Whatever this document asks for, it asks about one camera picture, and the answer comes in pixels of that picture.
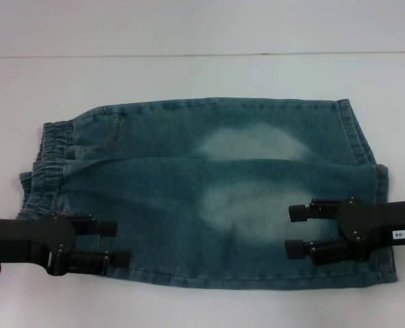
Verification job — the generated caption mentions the blue denim shorts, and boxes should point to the blue denim shorts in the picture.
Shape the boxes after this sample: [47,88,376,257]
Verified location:
[18,98,400,284]

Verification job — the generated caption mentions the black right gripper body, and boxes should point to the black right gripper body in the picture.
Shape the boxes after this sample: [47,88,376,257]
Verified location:
[337,196,405,264]

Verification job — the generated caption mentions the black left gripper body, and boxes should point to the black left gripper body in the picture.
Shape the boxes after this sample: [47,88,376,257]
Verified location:
[0,212,77,276]

